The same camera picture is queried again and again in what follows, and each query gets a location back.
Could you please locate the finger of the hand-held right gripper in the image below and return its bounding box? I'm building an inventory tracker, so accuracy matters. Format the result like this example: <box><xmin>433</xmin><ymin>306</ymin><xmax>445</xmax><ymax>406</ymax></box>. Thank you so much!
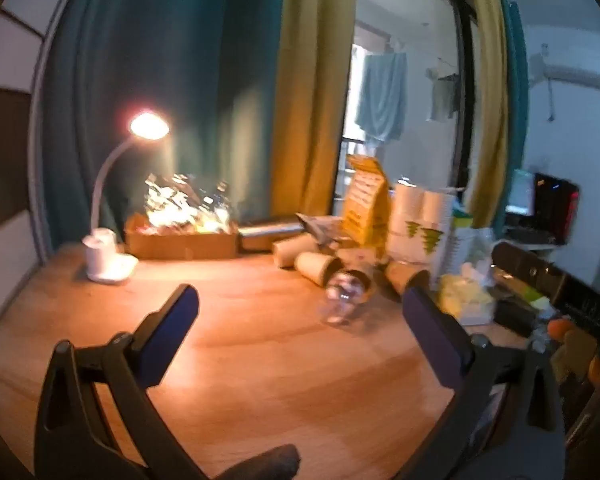
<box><xmin>492</xmin><ymin>241</ymin><xmax>567</xmax><ymax>307</ymax></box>

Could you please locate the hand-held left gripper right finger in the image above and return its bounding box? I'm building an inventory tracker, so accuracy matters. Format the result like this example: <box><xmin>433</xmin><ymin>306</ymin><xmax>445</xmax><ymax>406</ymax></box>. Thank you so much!
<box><xmin>395</xmin><ymin>287</ymin><xmax>567</xmax><ymax>480</ymax></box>

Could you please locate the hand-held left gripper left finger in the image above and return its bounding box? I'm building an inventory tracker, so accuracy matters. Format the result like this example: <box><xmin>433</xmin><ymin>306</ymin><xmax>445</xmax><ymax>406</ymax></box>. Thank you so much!
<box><xmin>34</xmin><ymin>283</ymin><xmax>216</xmax><ymax>480</ymax></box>

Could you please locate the brown paper cup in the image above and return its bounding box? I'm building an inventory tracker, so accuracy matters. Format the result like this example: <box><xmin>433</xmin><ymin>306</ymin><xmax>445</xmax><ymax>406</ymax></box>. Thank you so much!
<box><xmin>272</xmin><ymin>236</ymin><xmax>322</xmax><ymax>269</ymax></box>
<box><xmin>339</xmin><ymin>254</ymin><xmax>382</xmax><ymax>282</ymax></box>
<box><xmin>384</xmin><ymin>262</ymin><xmax>432</xmax><ymax>297</ymax></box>
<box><xmin>294</xmin><ymin>251</ymin><xmax>344</xmax><ymax>287</ymax></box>

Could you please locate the white tree-print cup stack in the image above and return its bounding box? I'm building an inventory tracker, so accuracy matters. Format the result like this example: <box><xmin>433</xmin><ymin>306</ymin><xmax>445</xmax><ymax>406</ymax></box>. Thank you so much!
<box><xmin>387</xmin><ymin>181</ymin><xmax>427</xmax><ymax>262</ymax></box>
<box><xmin>420</xmin><ymin>189</ymin><xmax>455</xmax><ymax>283</ymax></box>

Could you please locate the black and red computer case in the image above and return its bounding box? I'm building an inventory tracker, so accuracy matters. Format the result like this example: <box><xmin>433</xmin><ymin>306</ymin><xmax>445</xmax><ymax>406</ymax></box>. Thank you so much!
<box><xmin>532</xmin><ymin>172</ymin><xmax>581</xmax><ymax>247</ymax></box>

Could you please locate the white and green box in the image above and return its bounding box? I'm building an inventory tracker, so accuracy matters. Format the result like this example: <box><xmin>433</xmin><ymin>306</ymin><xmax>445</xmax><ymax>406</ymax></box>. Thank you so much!
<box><xmin>449</xmin><ymin>214</ymin><xmax>492</xmax><ymax>272</ymax></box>

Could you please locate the computer monitor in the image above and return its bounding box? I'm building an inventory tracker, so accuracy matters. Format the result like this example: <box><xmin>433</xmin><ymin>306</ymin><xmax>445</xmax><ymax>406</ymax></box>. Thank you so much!
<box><xmin>505</xmin><ymin>169</ymin><xmax>536</xmax><ymax>217</ymax></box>

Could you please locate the cardboard box of shiny wrappers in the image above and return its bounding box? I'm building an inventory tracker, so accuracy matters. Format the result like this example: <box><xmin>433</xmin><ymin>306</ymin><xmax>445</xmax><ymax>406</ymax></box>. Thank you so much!
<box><xmin>125</xmin><ymin>172</ymin><xmax>240</xmax><ymax>261</ymax></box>

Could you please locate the white gooseneck desk lamp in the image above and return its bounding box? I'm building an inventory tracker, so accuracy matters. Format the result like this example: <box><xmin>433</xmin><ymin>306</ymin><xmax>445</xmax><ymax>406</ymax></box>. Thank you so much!
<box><xmin>82</xmin><ymin>111</ymin><xmax>171</xmax><ymax>284</ymax></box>

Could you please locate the silver metal cylinder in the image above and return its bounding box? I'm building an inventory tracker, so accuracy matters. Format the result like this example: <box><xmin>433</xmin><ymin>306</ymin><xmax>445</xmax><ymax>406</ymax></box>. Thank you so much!
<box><xmin>237</xmin><ymin>217</ymin><xmax>307</xmax><ymax>252</ymax></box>

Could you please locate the yellow paper bag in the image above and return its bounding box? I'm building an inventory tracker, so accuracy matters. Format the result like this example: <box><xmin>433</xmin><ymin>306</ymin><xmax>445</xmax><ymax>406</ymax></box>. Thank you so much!
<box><xmin>341</xmin><ymin>155</ymin><xmax>393</xmax><ymax>247</ymax></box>

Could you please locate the grey pointed object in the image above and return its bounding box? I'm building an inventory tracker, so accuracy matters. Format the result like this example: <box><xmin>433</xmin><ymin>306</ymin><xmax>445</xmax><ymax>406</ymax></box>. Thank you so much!
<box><xmin>295</xmin><ymin>212</ymin><xmax>342</xmax><ymax>251</ymax></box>

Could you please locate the yellow curtain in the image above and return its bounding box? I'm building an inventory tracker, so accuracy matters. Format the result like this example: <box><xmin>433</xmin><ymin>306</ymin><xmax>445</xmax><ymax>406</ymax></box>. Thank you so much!
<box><xmin>461</xmin><ymin>0</ymin><xmax>511</xmax><ymax>228</ymax></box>
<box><xmin>270</xmin><ymin>0</ymin><xmax>360</xmax><ymax>218</ymax></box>

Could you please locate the teal curtain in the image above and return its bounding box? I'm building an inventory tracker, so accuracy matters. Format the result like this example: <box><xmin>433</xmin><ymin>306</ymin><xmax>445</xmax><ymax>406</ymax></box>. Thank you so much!
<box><xmin>41</xmin><ymin>0</ymin><xmax>288</xmax><ymax>263</ymax></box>
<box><xmin>492</xmin><ymin>0</ymin><xmax>530</xmax><ymax>181</ymax></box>

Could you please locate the grey hanging garment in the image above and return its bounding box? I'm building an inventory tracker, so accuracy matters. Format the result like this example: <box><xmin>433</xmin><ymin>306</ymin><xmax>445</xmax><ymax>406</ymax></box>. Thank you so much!
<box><xmin>426</xmin><ymin>67</ymin><xmax>460</xmax><ymax>122</ymax></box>

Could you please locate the white air conditioner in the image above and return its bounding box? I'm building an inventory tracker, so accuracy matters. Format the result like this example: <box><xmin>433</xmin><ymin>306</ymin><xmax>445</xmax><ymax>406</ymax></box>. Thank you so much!
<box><xmin>529</xmin><ymin>52</ymin><xmax>600</xmax><ymax>94</ymax></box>

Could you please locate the light blue hanging towel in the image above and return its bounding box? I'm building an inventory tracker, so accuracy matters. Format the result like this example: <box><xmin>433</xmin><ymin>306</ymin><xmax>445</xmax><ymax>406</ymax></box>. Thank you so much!
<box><xmin>355</xmin><ymin>51</ymin><xmax>409</xmax><ymax>150</ymax></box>

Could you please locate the black sliding door frame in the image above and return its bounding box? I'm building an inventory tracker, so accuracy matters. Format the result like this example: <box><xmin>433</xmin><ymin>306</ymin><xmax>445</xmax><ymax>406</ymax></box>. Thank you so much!
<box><xmin>432</xmin><ymin>0</ymin><xmax>482</xmax><ymax>196</ymax></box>

